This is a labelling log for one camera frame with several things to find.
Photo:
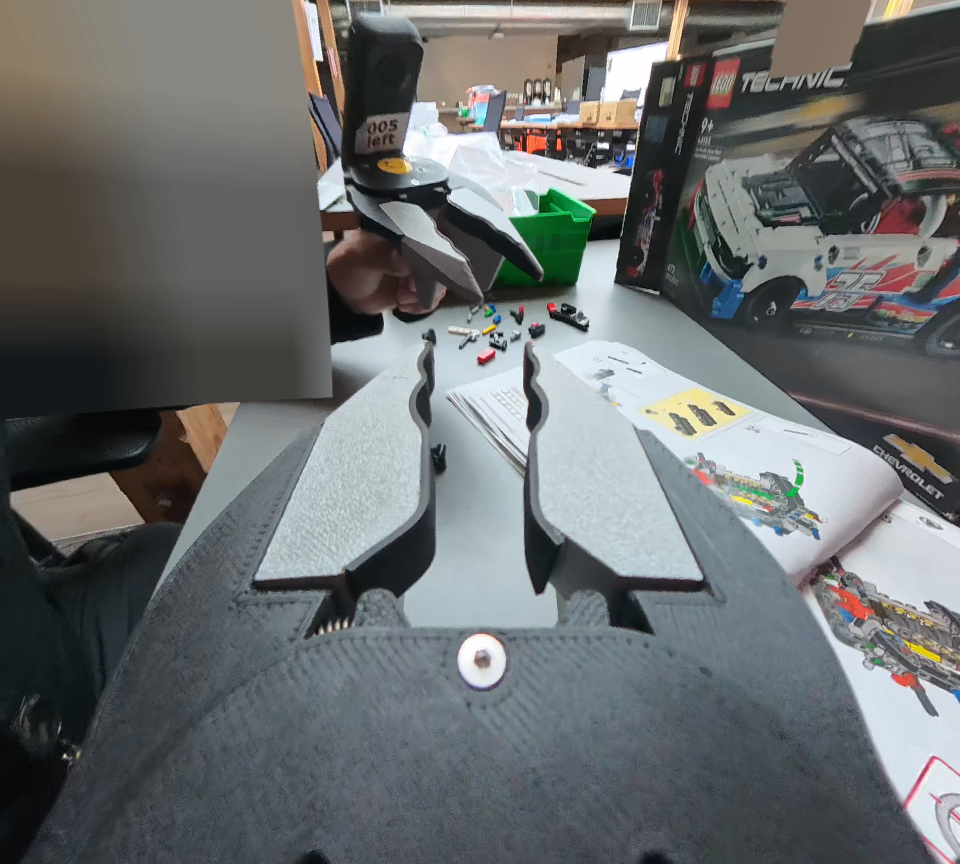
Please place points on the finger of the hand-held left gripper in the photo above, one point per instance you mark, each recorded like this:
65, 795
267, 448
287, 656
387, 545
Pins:
499, 227
431, 242

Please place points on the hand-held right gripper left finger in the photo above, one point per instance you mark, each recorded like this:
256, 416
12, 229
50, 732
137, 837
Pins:
352, 482

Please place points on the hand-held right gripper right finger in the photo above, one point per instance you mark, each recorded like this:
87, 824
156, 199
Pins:
607, 497

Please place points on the small lego pieces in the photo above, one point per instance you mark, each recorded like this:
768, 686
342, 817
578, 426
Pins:
491, 335

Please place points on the partly built lego assembly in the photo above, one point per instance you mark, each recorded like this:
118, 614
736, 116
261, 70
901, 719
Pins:
568, 317

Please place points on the black lego pin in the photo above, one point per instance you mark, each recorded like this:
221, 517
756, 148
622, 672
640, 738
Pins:
439, 458

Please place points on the open lego instruction booklet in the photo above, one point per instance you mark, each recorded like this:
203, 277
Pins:
840, 474

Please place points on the lego race car box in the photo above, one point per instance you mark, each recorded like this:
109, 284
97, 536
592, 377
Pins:
825, 219

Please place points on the person's left hand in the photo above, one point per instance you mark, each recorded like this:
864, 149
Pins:
367, 279

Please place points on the green plastic bin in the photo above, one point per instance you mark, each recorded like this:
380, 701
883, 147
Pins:
559, 234

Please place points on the white plastic bags pile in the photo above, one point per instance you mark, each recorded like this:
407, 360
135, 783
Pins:
480, 163

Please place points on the cardboard box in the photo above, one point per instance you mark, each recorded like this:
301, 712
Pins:
621, 112
589, 112

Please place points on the black chair armrest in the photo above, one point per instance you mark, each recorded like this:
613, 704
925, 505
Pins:
75, 448

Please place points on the person's leg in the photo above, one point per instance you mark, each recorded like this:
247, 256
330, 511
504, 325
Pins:
75, 616

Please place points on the metal air duct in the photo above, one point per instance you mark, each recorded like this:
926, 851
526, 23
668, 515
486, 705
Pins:
525, 13

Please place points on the wall vent grille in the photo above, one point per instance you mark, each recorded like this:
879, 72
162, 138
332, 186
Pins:
645, 15

